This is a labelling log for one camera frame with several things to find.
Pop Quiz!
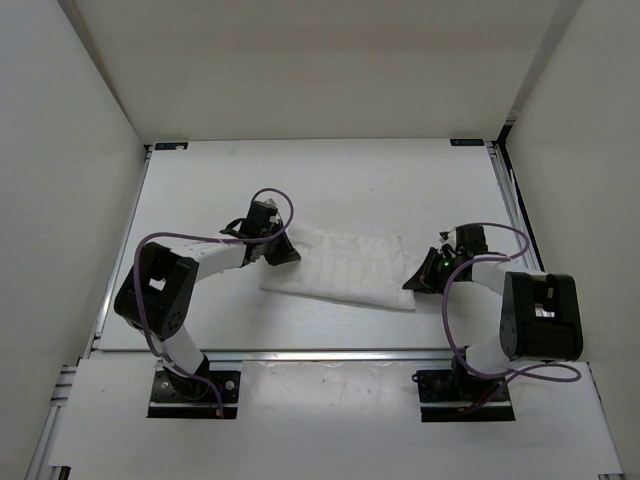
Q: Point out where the white pleated skirt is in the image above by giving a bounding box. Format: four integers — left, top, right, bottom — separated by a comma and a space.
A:
259, 225, 416, 311

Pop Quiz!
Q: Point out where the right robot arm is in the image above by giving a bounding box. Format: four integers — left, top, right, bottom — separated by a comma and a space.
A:
403, 222, 584, 400

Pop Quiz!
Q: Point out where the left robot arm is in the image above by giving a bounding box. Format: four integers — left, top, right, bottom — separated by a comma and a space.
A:
114, 199, 301, 400

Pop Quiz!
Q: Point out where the blue right corner label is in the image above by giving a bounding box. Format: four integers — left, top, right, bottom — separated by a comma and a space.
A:
450, 138, 485, 147

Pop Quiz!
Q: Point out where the blue corner label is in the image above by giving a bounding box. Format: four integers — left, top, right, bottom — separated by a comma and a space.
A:
154, 142, 189, 151
450, 138, 485, 147

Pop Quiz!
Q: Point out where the blue left corner label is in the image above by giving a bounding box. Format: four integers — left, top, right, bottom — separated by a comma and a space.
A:
154, 142, 189, 151

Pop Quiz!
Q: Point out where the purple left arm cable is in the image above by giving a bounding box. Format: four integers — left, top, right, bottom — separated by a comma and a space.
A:
134, 187, 295, 415

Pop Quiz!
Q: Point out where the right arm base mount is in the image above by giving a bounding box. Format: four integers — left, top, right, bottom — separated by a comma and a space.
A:
411, 358, 515, 423

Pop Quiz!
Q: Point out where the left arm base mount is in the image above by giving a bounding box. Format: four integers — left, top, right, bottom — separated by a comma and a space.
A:
147, 362, 241, 420

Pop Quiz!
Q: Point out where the aluminium front table rail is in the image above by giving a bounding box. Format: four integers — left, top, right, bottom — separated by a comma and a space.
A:
89, 347, 571, 364

